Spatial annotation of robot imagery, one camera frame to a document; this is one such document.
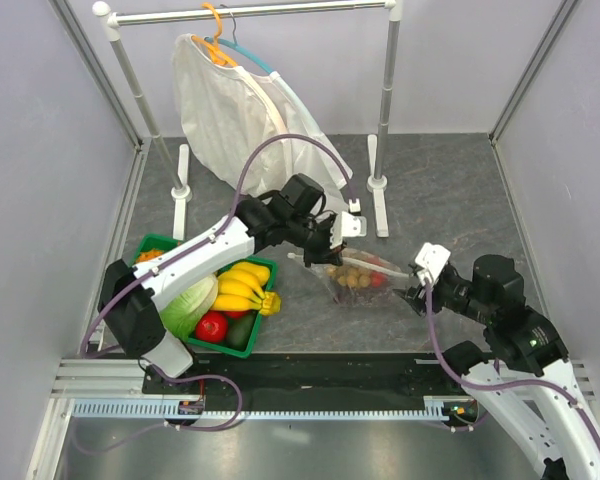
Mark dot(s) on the clear dotted zip top bag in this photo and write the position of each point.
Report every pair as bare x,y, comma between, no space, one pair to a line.
396,278

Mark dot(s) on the dark green avocado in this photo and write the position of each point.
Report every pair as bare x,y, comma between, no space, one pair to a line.
239,332

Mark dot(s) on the red yellow mango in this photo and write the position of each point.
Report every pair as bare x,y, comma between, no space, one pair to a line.
378,279

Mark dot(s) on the brown longan bunch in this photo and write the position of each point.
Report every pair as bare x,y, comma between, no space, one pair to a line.
349,276

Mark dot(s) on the orange spiky fruit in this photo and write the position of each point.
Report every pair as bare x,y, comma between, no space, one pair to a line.
148,255

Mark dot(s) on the yellow banana bunch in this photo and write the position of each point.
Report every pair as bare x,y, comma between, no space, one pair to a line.
243,287

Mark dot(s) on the grey slotted cable duct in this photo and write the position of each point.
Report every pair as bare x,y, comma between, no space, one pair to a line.
433,411

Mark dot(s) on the green lettuce head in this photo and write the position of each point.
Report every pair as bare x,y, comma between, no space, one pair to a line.
182,315

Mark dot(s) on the silver clothes rack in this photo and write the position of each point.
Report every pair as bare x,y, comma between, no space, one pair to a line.
111,23

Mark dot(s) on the green plastic basket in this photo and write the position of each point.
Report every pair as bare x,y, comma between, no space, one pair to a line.
166,244

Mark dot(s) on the white hanging shirt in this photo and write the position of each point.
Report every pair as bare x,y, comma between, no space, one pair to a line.
252,131

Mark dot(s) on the teal clothes hanger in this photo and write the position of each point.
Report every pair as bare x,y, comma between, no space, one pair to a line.
247,54

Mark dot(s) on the purple grape bunch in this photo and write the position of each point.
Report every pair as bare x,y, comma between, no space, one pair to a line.
366,297

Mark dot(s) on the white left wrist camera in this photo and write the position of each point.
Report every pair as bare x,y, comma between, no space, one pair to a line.
347,224

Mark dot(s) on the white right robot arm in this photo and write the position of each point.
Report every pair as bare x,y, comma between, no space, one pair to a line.
526,382

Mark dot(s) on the red tomato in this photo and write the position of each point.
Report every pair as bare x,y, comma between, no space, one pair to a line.
212,328

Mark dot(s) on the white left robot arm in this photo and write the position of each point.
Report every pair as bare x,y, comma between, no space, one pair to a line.
132,297

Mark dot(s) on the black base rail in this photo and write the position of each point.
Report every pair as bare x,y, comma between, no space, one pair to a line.
314,381

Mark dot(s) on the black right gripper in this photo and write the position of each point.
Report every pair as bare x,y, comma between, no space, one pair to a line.
415,296

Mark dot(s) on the orange clothes hanger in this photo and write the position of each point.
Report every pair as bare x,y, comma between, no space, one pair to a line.
215,53

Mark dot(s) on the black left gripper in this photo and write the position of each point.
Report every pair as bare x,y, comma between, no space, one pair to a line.
325,254

